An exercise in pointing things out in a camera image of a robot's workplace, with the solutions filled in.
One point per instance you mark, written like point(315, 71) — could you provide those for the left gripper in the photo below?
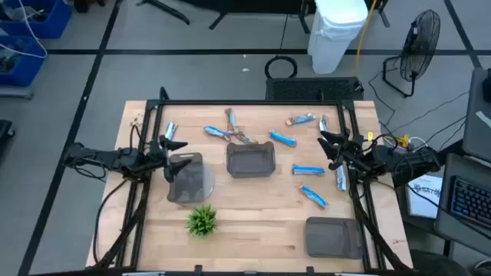
point(158, 159)

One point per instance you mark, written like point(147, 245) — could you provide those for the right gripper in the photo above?
point(354, 153)

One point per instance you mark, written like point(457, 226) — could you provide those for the silver granola bar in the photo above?
point(171, 131)
point(323, 122)
point(341, 180)

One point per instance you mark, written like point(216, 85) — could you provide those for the blue orange granola bar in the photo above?
point(301, 119)

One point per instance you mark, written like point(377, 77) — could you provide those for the green brown granola bar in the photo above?
point(243, 137)

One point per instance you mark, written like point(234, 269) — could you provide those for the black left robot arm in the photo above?
point(107, 158)

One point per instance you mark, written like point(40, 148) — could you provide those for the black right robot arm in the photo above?
point(410, 161)

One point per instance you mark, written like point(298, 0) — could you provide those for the green red granola bar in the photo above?
point(231, 120)

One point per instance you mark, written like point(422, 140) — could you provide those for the grey translucent plastic bin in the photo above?
point(250, 161)
point(333, 237)
point(186, 178)

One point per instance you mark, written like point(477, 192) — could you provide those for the crossed snack packets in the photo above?
point(216, 132)

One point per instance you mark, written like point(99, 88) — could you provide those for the black perforated computer case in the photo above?
point(307, 89)

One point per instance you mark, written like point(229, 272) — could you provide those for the green plant in white pot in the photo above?
point(202, 221)

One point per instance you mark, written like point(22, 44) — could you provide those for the white paper sheet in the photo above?
point(422, 203)

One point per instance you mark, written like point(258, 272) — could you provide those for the white trash bin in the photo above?
point(333, 34)

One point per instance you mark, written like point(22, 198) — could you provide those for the black floor fan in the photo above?
point(420, 46)

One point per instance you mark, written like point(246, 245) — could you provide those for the grey keyboard tray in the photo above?
point(445, 226)

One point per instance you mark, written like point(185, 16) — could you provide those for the grey desk surface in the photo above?
point(475, 134)

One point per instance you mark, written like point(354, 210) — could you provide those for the black keyboard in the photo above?
point(470, 199)

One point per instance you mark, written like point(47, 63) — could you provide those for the dark chair seat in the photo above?
point(437, 264)

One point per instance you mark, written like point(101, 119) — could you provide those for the blue storage bin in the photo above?
point(53, 23)
point(30, 65)

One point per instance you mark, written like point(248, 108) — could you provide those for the black metal table frame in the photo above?
point(249, 102)

